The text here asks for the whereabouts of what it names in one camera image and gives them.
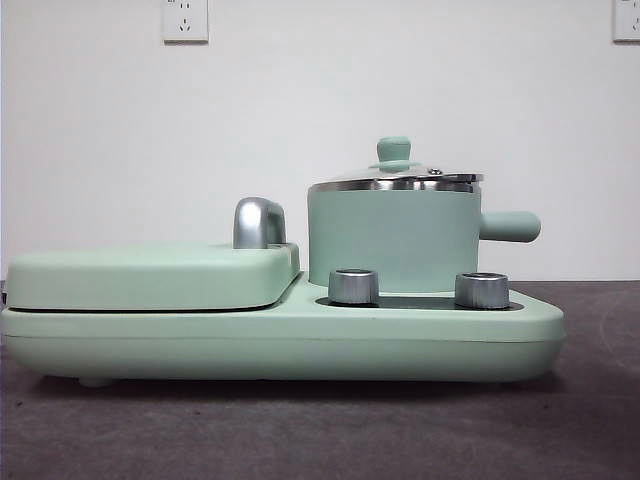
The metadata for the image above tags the glass pot lid green knob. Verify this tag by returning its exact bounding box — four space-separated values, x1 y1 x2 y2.
319 136 486 189

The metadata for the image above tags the silver control knob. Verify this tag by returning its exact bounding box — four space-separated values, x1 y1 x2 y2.
454 271 512 309
327 267 380 306

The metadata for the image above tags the mint green breakfast machine base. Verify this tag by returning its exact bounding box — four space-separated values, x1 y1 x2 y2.
0 270 568 389

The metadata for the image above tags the silver griddle lid handle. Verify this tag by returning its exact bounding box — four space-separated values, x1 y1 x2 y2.
232 196 288 250

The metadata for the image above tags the mint green pot with handle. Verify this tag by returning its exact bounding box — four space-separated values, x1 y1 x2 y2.
306 178 543 294

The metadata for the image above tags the white wall socket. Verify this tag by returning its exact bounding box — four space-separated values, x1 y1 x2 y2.
612 0 640 44
161 0 210 46

